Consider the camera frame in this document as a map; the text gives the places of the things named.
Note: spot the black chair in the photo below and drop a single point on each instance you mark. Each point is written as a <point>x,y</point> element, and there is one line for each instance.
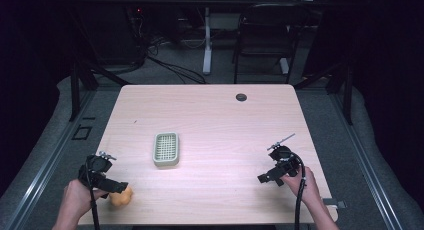
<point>266,36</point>

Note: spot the black floor tape square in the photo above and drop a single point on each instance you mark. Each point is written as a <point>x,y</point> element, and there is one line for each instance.
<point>82,132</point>

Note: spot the person's right hand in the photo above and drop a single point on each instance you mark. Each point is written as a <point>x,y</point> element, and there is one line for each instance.
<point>305,186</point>

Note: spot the black metal stand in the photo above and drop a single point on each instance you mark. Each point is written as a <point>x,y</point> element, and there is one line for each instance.
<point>80,86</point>
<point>340,86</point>

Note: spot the person's left hand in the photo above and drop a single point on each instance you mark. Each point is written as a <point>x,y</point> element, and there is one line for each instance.
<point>79,199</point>

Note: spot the grey tape strip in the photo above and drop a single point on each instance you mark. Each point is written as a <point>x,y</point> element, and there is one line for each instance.
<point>333,203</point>

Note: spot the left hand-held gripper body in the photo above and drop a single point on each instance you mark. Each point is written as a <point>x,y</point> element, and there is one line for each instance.
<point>97,166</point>

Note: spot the pale green soap dish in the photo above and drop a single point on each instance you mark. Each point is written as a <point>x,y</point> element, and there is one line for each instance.
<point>166,149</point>

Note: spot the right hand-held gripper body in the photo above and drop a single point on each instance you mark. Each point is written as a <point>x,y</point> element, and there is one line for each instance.
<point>284,160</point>

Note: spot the black table grommet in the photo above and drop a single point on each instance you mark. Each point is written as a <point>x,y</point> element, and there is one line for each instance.
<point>241,97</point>

